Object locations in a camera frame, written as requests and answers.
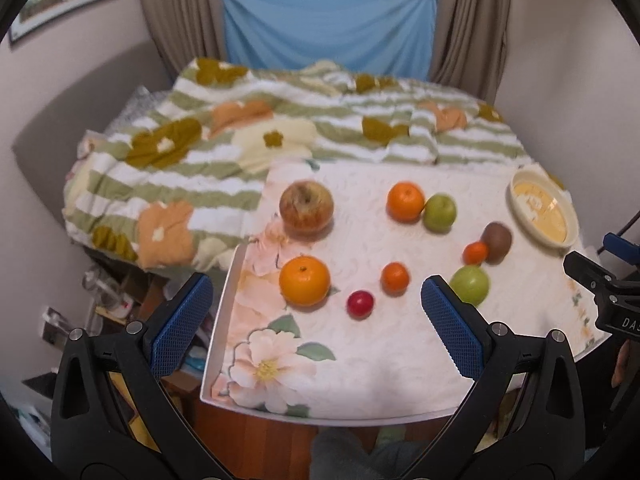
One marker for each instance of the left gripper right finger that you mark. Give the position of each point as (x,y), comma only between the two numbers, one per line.
(545,438)

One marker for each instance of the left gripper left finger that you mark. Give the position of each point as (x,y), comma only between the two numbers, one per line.
(90,438)

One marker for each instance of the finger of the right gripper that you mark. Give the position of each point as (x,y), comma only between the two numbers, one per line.
(621,248)
(590,275)

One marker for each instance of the brown kiwi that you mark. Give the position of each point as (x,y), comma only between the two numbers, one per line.
(498,239)

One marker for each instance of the large green apple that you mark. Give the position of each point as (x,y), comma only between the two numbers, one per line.
(471,284)

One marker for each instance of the small green apple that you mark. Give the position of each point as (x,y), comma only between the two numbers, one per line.
(440,213)

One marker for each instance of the red cherry tomato front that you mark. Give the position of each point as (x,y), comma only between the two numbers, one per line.
(360,304)

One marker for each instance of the large orange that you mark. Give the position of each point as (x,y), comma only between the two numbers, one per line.
(405,202)
(304,281)

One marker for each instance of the red yellow apple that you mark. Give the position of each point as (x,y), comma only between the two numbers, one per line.
(306,206)

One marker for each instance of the right hand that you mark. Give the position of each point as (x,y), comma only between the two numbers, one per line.
(621,365)

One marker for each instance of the cream cartoon plate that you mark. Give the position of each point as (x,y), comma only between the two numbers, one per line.
(543,209)

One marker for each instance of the small tangerine near kiwi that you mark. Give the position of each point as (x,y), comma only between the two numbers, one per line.
(475,253)

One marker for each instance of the small tangerine at centre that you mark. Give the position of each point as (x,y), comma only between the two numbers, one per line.
(395,278)

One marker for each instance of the floral white tablecloth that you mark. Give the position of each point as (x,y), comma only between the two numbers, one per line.
(273,359)

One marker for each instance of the green striped floral blanket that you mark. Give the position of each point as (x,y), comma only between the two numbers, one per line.
(173,188)

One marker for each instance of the grey bed headboard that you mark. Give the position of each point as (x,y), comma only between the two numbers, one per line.
(46,147)

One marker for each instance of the right beige curtain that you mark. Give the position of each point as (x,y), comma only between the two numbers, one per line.
(470,44)

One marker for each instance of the beige curtain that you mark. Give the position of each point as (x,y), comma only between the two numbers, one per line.
(470,44)
(186,29)

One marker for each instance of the blue cloth under window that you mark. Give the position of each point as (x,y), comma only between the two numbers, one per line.
(379,37)

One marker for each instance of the left beige curtain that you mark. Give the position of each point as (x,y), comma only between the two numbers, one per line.
(186,29)

